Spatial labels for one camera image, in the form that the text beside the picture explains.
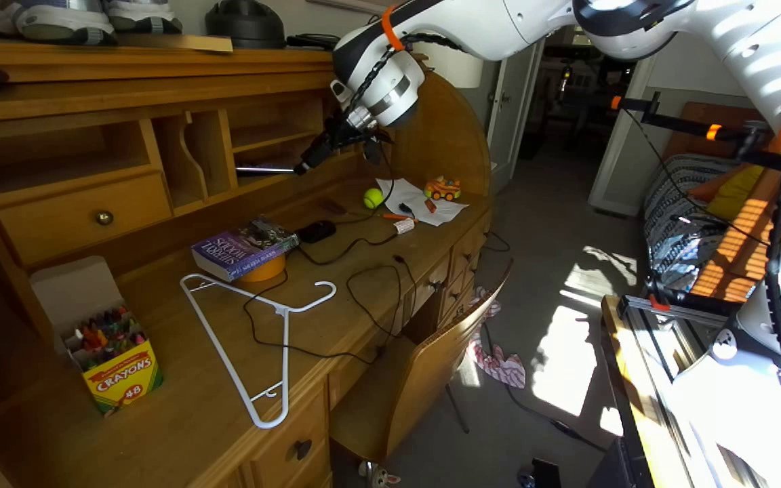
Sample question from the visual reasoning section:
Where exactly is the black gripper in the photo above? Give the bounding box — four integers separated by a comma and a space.
293, 115, 389, 176

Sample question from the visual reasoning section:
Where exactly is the purple book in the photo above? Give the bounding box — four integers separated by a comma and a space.
189, 218, 301, 286

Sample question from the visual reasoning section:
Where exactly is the black computer mouse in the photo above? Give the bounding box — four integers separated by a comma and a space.
293, 218, 339, 246

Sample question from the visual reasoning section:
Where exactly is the orange round bowl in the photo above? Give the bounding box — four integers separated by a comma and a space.
233, 253, 290, 295

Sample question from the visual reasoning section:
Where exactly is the white paper sheet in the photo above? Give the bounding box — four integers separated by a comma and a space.
377, 176, 471, 231

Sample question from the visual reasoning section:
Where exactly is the small orange toy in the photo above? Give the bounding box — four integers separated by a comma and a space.
422, 174, 465, 204

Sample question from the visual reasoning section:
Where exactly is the thin wooden strip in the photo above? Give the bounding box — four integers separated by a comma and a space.
111, 34, 235, 57

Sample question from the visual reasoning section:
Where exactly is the white plastic clothes hanger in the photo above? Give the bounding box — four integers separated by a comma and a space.
177, 271, 342, 433

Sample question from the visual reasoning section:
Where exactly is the wooden roll-top desk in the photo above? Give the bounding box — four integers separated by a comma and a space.
0, 35, 497, 488

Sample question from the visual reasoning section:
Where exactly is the wooden chair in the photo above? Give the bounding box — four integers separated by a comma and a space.
327, 276, 513, 467

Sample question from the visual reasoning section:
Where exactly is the patterned cloth scrap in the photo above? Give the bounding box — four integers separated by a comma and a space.
471, 344, 532, 394

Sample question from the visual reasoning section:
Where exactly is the yellow green crayon box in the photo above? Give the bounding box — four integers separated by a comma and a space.
26, 253, 168, 421

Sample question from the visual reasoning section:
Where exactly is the black mouse cable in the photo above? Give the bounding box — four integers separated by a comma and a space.
296, 219, 403, 271

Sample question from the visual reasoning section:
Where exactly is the thin black usb cable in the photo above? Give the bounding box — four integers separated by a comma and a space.
240, 254, 411, 366

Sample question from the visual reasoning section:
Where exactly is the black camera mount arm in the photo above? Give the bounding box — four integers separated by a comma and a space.
606, 92, 779, 170

